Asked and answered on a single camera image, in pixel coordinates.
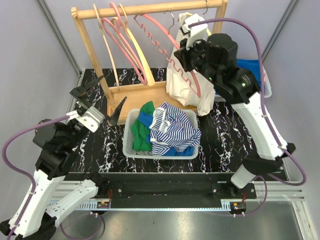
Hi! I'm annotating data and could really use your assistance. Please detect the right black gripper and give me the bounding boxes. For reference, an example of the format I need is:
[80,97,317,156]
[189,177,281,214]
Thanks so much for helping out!
[176,33,220,85]

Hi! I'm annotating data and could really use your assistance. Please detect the white tank top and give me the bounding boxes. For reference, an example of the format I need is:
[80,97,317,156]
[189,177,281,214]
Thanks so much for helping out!
[166,12,216,116]

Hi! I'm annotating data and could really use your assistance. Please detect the cream wooden hanger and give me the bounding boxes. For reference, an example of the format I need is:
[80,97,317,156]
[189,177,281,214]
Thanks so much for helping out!
[110,2,155,87]

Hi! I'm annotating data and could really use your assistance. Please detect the green tank top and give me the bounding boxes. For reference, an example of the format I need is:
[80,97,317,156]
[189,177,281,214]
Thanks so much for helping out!
[131,101,155,152]

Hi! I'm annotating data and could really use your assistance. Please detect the blue tank top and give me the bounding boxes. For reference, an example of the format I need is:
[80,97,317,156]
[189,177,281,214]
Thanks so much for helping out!
[136,111,196,157]

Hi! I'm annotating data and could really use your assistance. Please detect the pink plastic hanger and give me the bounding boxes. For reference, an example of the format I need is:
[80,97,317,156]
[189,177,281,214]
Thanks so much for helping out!
[101,2,150,85]

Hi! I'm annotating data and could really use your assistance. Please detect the blue white striped top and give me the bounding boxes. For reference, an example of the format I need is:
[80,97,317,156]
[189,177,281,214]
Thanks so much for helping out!
[149,102,202,156]

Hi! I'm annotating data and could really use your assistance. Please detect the beige wooden hanger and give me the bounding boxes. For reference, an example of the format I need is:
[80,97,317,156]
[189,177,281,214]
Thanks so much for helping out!
[93,4,120,91]

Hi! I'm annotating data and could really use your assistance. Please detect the grey tank top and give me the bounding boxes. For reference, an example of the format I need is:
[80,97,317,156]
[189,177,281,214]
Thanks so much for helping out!
[136,151,153,156]

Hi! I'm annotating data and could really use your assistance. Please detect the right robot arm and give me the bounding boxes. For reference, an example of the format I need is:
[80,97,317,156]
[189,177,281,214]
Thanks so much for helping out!
[174,33,296,199]

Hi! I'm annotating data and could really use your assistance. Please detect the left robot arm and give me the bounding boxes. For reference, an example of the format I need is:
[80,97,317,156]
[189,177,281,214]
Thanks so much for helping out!
[0,75,126,240]

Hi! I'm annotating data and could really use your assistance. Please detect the wooden clothes rack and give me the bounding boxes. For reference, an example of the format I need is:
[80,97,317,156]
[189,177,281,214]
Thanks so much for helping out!
[71,0,228,125]

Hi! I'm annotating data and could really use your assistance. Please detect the white plastic basket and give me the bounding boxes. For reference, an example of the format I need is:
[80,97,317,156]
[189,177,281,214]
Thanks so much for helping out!
[122,108,200,160]

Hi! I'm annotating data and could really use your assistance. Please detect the white basket with clothes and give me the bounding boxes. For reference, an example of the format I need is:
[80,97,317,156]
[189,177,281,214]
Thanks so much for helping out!
[214,67,272,102]

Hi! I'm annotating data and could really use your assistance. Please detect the blue folded cloth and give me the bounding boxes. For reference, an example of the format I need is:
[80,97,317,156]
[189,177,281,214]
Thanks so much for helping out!
[236,58,261,86]

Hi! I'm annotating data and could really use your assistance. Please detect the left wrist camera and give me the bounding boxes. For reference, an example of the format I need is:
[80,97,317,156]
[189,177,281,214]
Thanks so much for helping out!
[66,106,105,133]

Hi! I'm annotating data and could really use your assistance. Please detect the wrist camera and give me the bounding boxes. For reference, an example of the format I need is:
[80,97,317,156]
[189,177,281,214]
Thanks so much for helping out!
[178,12,211,51]
[66,106,105,133]

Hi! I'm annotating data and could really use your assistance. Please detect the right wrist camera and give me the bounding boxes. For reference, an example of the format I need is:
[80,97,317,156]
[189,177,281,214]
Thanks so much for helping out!
[178,12,211,51]

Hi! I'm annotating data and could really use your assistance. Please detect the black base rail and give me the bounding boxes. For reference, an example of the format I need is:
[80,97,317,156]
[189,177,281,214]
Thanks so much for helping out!
[61,171,258,210]

